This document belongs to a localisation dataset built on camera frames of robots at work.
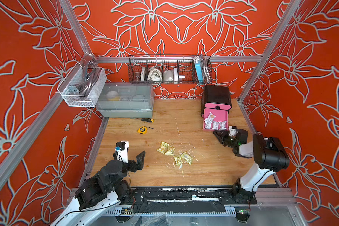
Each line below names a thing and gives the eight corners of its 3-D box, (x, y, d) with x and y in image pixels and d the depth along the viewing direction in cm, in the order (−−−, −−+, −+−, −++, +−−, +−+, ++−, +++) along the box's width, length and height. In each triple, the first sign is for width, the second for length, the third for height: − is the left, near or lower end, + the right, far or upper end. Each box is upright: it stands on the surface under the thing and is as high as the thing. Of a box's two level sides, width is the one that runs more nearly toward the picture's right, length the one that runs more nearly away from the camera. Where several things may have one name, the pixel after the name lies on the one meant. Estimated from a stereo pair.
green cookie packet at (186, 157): (179, 156, 89) (179, 155, 87) (184, 151, 91) (184, 150, 90) (189, 165, 85) (189, 164, 84) (194, 160, 88) (194, 158, 86)
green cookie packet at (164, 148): (157, 150, 92) (156, 149, 91) (161, 142, 96) (161, 141, 95) (165, 154, 91) (165, 153, 89) (169, 145, 95) (169, 144, 93)
